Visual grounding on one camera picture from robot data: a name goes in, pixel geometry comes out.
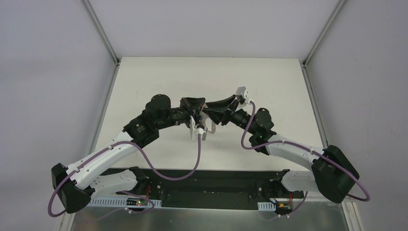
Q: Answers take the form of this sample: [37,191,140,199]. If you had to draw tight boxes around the right white cable duct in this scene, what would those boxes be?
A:
[257,202,276,211]

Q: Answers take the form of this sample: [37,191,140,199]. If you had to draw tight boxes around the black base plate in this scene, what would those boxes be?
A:
[95,167,316,210]

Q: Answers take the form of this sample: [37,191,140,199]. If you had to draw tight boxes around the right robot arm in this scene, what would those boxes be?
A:
[203,96,361,203]

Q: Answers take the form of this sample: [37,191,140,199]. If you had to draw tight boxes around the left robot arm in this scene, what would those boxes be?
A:
[47,94,205,218]

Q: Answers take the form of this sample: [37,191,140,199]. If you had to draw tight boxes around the left white cable duct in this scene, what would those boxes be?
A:
[87,196,162,208]

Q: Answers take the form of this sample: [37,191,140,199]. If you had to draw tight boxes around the right aluminium frame post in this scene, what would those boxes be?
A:
[302,0,348,68]

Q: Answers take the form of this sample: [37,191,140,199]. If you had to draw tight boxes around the white cable duct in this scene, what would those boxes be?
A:
[257,202,276,211]
[87,196,162,208]

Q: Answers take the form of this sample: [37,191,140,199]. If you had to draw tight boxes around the aluminium frame post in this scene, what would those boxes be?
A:
[302,0,348,68]
[80,0,120,66]

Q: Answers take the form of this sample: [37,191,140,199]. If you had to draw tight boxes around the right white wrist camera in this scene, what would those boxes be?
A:
[235,86,251,104]

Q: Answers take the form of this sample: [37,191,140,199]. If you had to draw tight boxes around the left aluminium frame post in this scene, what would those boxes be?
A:
[80,0,120,66]

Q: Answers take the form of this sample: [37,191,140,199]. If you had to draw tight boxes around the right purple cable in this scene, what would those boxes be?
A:
[241,100,371,202]

